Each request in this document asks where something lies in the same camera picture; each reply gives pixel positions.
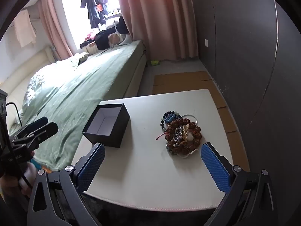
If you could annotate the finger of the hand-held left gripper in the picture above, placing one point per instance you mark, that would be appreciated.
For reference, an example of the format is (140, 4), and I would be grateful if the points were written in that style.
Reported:
(44, 130)
(35, 123)

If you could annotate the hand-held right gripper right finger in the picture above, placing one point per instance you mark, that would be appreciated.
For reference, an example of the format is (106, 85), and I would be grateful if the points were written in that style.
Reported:
(215, 169)

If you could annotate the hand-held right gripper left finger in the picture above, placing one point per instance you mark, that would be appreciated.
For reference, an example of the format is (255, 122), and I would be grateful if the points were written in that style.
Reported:
(92, 167)

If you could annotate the white stone pendant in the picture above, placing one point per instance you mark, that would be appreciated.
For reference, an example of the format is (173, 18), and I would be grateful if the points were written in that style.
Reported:
(190, 137)

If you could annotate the black jewelry box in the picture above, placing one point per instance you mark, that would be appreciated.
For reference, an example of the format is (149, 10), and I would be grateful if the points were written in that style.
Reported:
(105, 124)

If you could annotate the person's left hand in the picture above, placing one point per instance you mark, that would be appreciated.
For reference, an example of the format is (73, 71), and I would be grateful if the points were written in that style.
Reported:
(13, 187)

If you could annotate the green bed sheet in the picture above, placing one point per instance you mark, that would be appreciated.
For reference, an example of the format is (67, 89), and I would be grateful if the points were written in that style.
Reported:
(77, 91)

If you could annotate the beige headboard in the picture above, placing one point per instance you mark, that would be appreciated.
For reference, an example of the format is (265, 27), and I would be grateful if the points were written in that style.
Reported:
(16, 75)

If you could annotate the thin silver bangle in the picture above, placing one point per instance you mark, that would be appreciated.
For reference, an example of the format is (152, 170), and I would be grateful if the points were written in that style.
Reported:
(195, 119)

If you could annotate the green pillow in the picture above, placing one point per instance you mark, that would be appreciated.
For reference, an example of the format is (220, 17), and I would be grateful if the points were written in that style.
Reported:
(84, 57)

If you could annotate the brown cardboard sheet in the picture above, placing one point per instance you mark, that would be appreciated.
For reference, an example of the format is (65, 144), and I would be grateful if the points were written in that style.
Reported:
(183, 81)

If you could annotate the white hanging cloth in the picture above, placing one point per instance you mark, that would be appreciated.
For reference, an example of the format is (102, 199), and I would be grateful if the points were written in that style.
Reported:
(24, 28)

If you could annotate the narrow pink curtain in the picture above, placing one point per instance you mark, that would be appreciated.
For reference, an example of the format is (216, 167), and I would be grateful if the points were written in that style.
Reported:
(55, 28)

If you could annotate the beige bed base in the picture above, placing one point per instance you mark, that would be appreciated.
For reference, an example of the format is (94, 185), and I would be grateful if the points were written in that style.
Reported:
(138, 75)

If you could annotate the pile of clothes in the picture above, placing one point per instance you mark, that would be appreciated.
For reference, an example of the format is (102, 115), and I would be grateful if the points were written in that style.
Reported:
(105, 37)

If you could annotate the dark grey wardrobe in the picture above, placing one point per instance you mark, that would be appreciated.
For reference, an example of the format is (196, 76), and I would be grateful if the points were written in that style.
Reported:
(247, 51)

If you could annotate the small green floor object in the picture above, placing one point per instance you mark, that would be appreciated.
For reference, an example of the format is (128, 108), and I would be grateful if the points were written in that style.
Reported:
(155, 62)

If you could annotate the dark hanging clothes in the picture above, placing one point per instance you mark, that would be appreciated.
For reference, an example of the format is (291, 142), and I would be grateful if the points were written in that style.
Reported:
(93, 2)

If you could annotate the wide pink curtain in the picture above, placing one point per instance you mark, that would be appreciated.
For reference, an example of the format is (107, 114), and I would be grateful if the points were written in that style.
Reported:
(160, 18)

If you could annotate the white wall socket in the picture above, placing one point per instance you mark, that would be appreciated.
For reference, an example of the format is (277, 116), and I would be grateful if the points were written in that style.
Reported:
(206, 43)

